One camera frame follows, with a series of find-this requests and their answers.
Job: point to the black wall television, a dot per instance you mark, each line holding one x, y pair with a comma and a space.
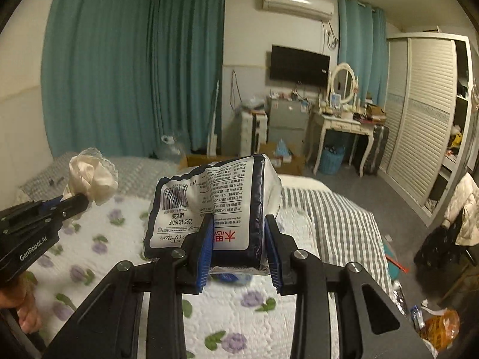
299, 65

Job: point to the cardboard box with tissue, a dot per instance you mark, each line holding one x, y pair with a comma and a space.
288, 162

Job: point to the white oval vanity mirror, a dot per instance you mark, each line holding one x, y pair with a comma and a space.
342, 84

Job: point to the grey quilted blanket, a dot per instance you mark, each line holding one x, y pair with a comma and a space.
131, 168

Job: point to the cream lace-trimmed cloth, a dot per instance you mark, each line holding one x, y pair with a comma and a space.
91, 175

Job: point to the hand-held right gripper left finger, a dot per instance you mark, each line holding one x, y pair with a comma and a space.
204, 256

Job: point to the grey striped bed sheet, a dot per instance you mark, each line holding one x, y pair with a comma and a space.
336, 228

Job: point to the black bag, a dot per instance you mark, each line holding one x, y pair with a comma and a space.
438, 254

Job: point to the person's left hand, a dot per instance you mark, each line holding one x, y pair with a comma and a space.
26, 312

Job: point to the narrow teal curtain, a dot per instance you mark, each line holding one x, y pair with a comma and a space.
361, 45

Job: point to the blue woven basket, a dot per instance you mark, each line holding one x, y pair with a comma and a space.
332, 160

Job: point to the clear water jug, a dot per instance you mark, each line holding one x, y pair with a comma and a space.
170, 151

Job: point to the orange plastic bag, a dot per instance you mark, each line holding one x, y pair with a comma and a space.
443, 327

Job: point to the white floral blanket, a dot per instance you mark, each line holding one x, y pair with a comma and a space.
119, 239

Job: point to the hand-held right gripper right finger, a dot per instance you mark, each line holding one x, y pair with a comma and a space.
272, 258

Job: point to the black suitcase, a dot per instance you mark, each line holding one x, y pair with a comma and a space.
378, 149

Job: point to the white louvred wardrobe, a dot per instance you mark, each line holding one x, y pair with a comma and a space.
423, 119

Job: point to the wide teal curtain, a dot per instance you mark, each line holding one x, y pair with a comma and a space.
112, 67

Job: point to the white air conditioner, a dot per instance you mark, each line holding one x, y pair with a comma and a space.
297, 5

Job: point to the grey mini fridge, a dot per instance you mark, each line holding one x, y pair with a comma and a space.
288, 123

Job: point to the clear plastic bottle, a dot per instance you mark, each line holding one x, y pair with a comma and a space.
399, 297

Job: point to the cream jacket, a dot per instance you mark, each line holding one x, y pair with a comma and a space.
464, 209

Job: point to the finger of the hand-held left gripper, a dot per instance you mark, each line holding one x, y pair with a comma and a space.
50, 204
73, 205

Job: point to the white upright pole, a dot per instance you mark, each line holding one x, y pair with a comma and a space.
212, 127

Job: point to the white dressing table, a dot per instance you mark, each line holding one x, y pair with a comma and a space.
346, 127

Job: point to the white tissue pack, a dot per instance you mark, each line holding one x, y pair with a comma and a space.
209, 198

